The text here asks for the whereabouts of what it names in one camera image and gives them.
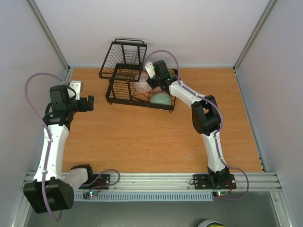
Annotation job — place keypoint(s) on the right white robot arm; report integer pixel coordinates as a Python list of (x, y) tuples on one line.
[(206, 118)]

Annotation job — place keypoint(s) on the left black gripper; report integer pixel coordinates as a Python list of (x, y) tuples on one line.
[(84, 108)]

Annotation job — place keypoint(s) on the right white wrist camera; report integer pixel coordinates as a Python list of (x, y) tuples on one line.
[(150, 69)]

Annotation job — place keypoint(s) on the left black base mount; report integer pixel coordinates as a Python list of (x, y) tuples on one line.
[(103, 180)]

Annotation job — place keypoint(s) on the blue yellow sun bowl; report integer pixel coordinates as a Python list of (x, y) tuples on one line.
[(171, 71)]

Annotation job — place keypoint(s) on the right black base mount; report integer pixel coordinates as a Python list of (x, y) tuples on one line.
[(202, 182)]

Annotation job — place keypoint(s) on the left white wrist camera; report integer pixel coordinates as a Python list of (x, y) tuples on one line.
[(74, 89)]

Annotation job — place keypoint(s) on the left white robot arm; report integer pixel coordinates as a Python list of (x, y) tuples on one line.
[(50, 190)]

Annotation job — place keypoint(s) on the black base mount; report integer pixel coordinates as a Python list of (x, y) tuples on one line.
[(103, 180), (202, 182)]

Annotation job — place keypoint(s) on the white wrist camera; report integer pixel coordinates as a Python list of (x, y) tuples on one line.
[(150, 69), (74, 89)]

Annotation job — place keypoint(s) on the black wire dish rack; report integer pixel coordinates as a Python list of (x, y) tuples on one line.
[(123, 67)]

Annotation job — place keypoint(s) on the small circuit board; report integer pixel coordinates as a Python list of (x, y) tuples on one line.
[(89, 195), (220, 193)]

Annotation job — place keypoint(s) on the red eye pattern bowl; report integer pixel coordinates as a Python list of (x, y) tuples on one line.
[(142, 85)]

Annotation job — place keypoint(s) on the yellow white round object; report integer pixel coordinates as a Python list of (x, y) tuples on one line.
[(210, 223)]

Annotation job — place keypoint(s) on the left small circuit board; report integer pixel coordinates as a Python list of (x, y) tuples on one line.
[(89, 195)]

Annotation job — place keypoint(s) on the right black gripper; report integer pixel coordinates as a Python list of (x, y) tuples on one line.
[(153, 82)]

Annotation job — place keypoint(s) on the aluminium frame rail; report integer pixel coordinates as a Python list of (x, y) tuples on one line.
[(179, 182)]

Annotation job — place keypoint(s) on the light green bowl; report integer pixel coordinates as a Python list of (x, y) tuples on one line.
[(161, 98)]

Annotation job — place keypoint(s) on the right small circuit board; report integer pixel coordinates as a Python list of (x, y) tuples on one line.
[(220, 193)]

